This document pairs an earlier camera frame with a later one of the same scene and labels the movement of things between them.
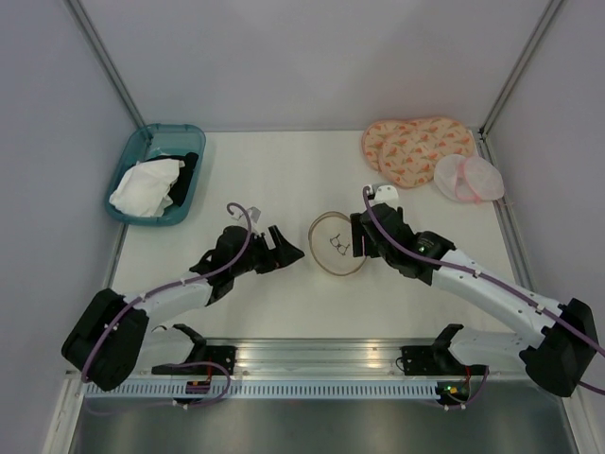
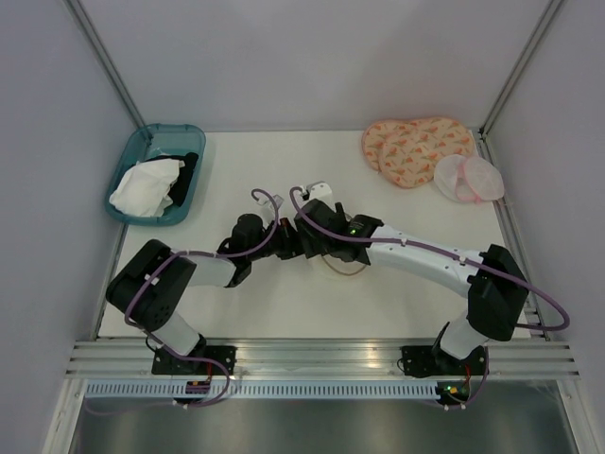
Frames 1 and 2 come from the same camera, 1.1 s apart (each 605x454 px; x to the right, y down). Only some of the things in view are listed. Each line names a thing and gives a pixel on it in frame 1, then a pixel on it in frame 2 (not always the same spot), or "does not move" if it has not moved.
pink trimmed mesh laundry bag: x=468 y=179 does not move
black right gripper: x=357 y=233 to x=312 y=245
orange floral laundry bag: x=406 y=150 does not move
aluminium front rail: x=503 y=357 does not move
